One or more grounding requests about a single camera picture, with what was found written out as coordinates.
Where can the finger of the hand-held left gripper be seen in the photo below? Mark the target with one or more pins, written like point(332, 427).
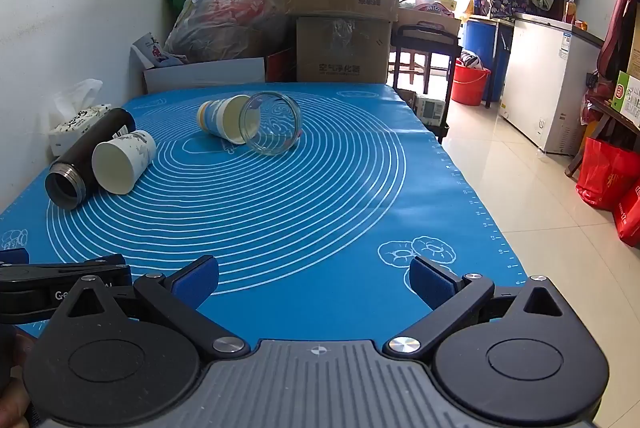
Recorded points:
point(12, 256)

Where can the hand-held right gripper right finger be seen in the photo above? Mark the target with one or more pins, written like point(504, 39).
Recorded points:
point(429, 284)

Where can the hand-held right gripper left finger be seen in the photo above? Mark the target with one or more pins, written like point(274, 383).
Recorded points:
point(197, 282)

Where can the white printed paper cup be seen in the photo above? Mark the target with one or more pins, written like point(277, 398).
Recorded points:
point(125, 161)

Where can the blue and yellow paper cup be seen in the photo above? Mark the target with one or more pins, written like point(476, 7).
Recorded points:
point(217, 118)

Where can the clear glass cup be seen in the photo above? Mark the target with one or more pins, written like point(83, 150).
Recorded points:
point(272, 126)

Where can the person's left hand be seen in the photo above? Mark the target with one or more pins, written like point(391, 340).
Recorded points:
point(12, 404)

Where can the black thermos flask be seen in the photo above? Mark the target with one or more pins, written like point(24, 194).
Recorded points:
point(85, 158)

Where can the blue silicone baking mat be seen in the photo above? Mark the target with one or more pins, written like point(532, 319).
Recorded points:
point(310, 208)

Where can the white tissue pack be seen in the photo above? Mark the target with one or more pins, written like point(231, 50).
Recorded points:
point(75, 126)

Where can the small white appliance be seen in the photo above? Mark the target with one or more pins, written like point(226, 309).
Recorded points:
point(430, 110)

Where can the red plastic bucket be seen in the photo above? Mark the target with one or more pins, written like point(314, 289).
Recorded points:
point(467, 83)

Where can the red shopping bag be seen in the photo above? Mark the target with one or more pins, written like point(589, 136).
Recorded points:
point(605, 173)
point(630, 218)

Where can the white open cardboard box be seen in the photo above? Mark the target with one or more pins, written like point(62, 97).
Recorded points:
point(205, 73)

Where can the red cardboard box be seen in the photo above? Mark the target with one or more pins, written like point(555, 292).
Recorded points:
point(280, 66)

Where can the white printed paper bag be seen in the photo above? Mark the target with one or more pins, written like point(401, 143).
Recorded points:
point(150, 51)

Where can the white chest freezer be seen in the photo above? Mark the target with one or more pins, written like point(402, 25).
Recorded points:
point(545, 78)

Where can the dark wooden table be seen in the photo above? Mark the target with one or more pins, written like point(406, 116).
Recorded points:
point(600, 108)

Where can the brown taped cardboard box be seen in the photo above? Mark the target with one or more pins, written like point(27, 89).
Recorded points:
point(342, 51)

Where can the blue plastic barrel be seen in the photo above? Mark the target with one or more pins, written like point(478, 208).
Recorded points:
point(482, 41)

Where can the clear bag with red contents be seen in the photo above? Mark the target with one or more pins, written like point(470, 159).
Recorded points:
point(225, 21)

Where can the flat brown cardboard box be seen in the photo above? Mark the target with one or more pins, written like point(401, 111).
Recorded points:
point(430, 18)

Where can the green and white box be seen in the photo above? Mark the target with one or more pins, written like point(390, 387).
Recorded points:
point(629, 98)

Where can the orange drink bottle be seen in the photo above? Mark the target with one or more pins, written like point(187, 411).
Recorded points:
point(569, 11)

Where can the dark red garment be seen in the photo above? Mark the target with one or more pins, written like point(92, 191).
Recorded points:
point(620, 28)

